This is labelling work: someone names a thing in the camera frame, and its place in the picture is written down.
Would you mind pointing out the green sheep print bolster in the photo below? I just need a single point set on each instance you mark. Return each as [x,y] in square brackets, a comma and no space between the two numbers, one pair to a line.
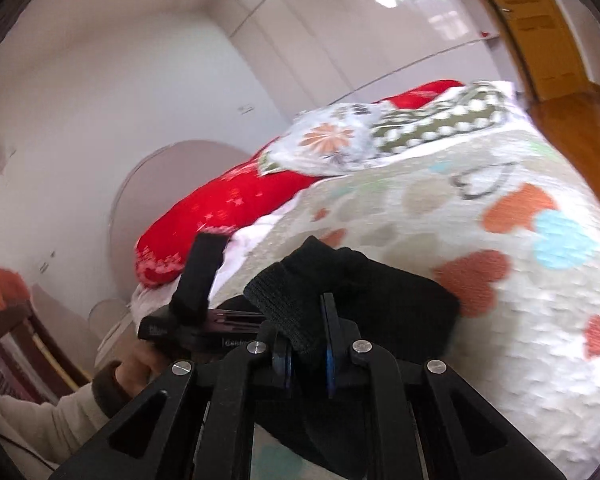
[430,122]

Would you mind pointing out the red star print blanket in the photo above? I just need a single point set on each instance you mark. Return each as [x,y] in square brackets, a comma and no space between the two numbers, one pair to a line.
[220,210]

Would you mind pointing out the wooden door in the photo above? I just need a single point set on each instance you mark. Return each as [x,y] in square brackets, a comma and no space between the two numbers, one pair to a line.
[535,20]

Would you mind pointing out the person's left forearm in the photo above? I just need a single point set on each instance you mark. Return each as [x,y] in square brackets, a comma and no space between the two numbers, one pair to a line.
[40,425]

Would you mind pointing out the glossy white wardrobe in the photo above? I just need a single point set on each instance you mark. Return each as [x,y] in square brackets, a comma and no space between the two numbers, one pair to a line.
[355,20]

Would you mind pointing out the person's left hand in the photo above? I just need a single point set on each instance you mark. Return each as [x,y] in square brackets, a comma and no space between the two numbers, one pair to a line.
[135,370]

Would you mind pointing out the heart patterned quilted bedspread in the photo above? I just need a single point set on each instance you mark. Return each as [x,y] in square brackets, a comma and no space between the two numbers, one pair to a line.
[505,360]

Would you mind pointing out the white wall outlet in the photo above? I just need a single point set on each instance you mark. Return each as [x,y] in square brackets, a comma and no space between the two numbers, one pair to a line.
[246,108]

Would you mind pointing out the floral white pillow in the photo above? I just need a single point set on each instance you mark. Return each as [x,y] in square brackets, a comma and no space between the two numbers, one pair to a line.
[325,135]

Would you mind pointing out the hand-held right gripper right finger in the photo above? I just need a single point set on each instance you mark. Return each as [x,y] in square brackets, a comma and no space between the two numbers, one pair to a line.
[330,350]

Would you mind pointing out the orange object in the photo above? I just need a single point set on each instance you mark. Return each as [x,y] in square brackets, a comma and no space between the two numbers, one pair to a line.
[10,287]

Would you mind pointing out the red pillow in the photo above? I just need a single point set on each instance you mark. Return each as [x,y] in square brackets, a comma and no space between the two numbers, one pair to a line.
[420,92]

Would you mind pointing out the white bed sheet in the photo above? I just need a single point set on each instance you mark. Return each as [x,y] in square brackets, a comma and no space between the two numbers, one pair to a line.
[250,240]

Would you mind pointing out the dark wooden chair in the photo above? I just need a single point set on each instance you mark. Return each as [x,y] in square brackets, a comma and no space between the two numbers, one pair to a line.
[20,355]

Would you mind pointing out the pink rounded headboard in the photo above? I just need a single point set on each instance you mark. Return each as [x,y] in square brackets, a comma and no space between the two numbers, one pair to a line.
[180,175]

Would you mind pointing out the black pants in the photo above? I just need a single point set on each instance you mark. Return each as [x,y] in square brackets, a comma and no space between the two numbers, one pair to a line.
[380,300]

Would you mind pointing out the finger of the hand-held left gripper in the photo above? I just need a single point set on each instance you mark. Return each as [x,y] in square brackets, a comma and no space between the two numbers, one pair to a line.
[202,270]

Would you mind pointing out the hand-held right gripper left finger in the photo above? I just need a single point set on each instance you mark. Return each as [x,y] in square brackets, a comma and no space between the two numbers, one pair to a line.
[283,362]

